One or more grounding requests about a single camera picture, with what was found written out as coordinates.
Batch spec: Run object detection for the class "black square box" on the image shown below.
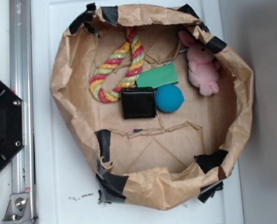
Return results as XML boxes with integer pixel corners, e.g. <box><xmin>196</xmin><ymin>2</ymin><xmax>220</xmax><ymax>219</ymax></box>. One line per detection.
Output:
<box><xmin>121</xmin><ymin>87</ymin><xmax>157</xmax><ymax>119</ymax></box>

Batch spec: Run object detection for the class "blue dimpled ball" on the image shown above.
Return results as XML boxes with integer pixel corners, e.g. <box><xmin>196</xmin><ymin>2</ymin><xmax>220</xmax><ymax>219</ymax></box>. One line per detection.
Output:
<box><xmin>154</xmin><ymin>84</ymin><xmax>185</xmax><ymax>113</ymax></box>

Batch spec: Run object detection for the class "green rectangular block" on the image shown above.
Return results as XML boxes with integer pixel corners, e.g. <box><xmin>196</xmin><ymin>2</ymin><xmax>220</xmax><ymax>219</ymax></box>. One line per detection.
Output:
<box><xmin>136</xmin><ymin>64</ymin><xmax>179</xmax><ymax>89</ymax></box>

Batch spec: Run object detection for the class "pink plush bunny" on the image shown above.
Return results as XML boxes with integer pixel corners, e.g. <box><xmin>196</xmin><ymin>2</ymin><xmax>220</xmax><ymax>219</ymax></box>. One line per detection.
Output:
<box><xmin>179</xmin><ymin>31</ymin><xmax>221</xmax><ymax>97</ymax></box>

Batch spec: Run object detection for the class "multicolour rope toy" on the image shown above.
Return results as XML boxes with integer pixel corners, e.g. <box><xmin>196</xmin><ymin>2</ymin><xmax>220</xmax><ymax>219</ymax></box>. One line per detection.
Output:
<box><xmin>89</xmin><ymin>27</ymin><xmax>145</xmax><ymax>104</ymax></box>

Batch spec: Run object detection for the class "aluminium extrusion rail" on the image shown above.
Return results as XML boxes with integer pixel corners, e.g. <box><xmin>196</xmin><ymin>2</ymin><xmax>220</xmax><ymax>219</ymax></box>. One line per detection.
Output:
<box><xmin>9</xmin><ymin>0</ymin><xmax>38</xmax><ymax>224</ymax></box>

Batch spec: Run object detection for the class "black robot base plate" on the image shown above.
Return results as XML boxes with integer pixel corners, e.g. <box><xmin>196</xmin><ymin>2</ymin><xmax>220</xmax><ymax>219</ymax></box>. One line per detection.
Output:
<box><xmin>0</xmin><ymin>81</ymin><xmax>24</xmax><ymax>172</ymax></box>

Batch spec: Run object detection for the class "metal corner bracket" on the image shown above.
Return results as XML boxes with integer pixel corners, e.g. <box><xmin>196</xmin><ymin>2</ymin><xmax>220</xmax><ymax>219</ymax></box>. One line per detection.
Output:
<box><xmin>1</xmin><ymin>193</ymin><xmax>32</xmax><ymax>224</ymax></box>

